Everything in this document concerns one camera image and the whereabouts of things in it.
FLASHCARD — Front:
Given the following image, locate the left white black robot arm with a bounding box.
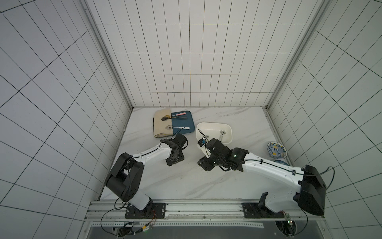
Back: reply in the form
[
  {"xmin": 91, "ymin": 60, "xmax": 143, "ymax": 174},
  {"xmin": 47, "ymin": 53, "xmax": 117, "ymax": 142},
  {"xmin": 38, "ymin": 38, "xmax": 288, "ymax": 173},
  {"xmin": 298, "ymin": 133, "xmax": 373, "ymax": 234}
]
[{"xmin": 105, "ymin": 136, "xmax": 188, "ymax": 212}]

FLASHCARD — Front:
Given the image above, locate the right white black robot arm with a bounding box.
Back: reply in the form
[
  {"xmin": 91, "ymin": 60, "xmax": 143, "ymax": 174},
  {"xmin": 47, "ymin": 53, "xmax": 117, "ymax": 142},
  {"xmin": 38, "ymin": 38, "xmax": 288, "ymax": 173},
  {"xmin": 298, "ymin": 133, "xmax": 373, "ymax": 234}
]
[{"xmin": 198, "ymin": 147, "xmax": 327, "ymax": 216}]

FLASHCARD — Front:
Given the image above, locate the white plastic storage box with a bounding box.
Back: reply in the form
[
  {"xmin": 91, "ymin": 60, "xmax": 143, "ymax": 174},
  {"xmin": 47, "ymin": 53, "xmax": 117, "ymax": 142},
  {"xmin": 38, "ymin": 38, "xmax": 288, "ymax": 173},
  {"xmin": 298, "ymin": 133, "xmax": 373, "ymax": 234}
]
[{"xmin": 196, "ymin": 122, "xmax": 233, "ymax": 144}]

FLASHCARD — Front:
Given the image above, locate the teal plastic tray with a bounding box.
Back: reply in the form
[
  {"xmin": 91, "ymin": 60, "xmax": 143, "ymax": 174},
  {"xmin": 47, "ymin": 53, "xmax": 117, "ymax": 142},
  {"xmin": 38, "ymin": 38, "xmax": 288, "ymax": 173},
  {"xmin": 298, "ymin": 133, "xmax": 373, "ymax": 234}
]
[{"xmin": 171, "ymin": 111, "xmax": 196, "ymax": 134}]

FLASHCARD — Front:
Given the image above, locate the blue patterned plate upper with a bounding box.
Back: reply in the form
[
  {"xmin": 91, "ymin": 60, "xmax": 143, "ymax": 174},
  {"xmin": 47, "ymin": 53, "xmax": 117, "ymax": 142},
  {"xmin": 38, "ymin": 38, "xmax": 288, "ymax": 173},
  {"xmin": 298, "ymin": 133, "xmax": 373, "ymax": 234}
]
[{"xmin": 267, "ymin": 142, "xmax": 287, "ymax": 159}]

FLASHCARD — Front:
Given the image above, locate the blue patterned plate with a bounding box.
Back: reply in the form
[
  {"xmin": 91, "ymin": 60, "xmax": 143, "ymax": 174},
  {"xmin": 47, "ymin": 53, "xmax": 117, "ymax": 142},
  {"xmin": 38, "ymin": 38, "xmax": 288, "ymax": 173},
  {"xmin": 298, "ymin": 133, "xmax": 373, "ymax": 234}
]
[
  {"xmin": 267, "ymin": 142, "xmax": 287, "ymax": 159},
  {"xmin": 274, "ymin": 160, "xmax": 289, "ymax": 166}
]

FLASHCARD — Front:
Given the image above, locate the blue patterned plate lower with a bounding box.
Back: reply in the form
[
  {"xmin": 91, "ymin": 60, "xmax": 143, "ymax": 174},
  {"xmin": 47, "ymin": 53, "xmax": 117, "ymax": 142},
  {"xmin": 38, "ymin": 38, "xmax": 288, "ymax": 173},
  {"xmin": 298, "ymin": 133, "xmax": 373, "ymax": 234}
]
[{"xmin": 274, "ymin": 160, "xmax": 289, "ymax": 166}]

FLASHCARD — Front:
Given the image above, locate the left base wiring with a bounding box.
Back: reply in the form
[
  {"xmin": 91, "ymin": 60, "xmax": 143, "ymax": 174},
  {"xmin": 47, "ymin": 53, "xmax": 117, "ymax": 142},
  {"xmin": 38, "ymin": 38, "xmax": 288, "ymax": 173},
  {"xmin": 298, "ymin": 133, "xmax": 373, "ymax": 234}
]
[{"xmin": 100, "ymin": 197, "xmax": 157, "ymax": 237}]

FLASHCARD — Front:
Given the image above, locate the base wiring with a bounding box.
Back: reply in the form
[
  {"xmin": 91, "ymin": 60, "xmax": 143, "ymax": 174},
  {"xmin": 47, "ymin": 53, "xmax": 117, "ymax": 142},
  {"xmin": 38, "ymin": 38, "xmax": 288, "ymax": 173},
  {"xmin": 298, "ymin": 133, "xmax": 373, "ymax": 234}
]
[
  {"xmin": 100, "ymin": 197, "xmax": 157, "ymax": 237},
  {"xmin": 276, "ymin": 208, "xmax": 309, "ymax": 237}
]

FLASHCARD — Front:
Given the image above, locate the right base wiring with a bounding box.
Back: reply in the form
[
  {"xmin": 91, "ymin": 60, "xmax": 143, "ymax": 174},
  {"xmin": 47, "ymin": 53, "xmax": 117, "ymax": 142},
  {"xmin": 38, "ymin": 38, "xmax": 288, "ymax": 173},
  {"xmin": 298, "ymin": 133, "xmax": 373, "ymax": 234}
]
[{"xmin": 276, "ymin": 208, "xmax": 309, "ymax": 237}]

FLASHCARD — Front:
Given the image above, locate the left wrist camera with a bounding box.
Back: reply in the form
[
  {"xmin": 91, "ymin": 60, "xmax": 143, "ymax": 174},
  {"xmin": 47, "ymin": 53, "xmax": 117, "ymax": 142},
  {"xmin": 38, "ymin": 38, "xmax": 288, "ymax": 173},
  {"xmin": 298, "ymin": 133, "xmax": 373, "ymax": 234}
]
[{"xmin": 169, "ymin": 133, "xmax": 189, "ymax": 150}]

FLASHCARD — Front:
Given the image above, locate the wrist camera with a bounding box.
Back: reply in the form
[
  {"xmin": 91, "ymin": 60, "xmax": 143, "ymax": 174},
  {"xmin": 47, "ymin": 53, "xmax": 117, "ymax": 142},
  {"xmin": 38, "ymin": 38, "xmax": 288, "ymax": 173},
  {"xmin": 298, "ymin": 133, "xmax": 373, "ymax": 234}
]
[
  {"xmin": 169, "ymin": 133, "xmax": 189, "ymax": 150},
  {"xmin": 197, "ymin": 138, "xmax": 231, "ymax": 158}
]

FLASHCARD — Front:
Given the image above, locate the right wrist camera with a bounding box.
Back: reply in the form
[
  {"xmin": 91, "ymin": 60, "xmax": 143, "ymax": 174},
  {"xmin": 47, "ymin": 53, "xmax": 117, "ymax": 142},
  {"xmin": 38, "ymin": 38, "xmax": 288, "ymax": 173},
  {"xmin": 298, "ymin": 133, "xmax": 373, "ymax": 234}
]
[{"xmin": 197, "ymin": 138, "xmax": 231, "ymax": 158}]

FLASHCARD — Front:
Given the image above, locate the black handled spoon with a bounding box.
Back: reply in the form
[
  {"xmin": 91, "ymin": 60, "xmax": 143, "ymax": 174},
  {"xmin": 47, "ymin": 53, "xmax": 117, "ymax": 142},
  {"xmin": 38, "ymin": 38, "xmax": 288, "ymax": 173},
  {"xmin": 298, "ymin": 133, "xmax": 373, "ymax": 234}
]
[{"xmin": 161, "ymin": 116, "xmax": 188, "ymax": 121}]

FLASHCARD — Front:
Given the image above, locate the pink handled spoon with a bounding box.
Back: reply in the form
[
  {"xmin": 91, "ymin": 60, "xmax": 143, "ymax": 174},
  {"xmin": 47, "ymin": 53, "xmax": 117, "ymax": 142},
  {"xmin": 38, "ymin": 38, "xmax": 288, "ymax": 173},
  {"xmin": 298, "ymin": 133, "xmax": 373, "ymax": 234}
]
[{"xmin": 171, "ymin": 112, "xmax": 186, "ymax": 117}]

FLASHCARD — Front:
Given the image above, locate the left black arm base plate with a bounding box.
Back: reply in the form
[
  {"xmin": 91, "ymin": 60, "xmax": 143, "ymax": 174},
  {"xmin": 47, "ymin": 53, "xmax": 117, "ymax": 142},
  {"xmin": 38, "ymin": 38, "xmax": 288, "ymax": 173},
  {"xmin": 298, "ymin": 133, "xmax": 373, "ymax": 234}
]
[{"xmin": 125, "ymin": 202, "xmax": 167, "ymax": 219}]

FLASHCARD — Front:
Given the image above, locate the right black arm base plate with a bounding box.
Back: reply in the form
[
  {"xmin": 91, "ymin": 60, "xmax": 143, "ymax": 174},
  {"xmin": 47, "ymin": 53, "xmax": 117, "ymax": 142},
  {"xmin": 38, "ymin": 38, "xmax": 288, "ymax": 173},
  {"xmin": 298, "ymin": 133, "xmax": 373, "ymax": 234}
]
[{"xmin": 242, "ymin": 203, "xmax": 284, "ymax": 219}]

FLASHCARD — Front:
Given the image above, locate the aluminium mounting rail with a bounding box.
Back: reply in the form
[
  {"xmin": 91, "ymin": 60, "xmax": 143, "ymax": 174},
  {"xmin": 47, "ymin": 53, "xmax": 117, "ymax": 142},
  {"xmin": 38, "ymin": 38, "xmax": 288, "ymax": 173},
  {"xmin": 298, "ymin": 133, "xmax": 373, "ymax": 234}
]
[{"xmin": 85, "ymin": 199, "xmax": 319, "ymax": 225}]

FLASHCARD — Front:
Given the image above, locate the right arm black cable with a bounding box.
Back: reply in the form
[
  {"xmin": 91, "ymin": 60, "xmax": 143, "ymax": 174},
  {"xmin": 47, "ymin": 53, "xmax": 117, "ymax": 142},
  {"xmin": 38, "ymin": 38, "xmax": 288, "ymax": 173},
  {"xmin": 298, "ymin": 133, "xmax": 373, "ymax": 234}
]
[{"xmin": 319, "ymin": 166, "xmax": 336, "ymax": 190}]

